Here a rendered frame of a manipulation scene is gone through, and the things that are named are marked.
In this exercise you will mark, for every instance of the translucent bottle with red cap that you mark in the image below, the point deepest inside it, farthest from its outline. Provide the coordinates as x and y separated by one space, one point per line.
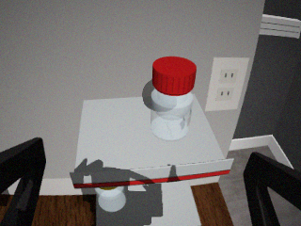
171 100

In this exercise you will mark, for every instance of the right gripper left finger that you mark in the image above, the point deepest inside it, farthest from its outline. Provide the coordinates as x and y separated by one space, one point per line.
26 161

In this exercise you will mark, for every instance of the white bottle with yellow cap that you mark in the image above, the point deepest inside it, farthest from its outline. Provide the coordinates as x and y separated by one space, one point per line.
111 200

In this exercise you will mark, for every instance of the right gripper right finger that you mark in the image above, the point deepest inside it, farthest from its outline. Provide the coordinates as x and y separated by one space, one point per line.
262 171

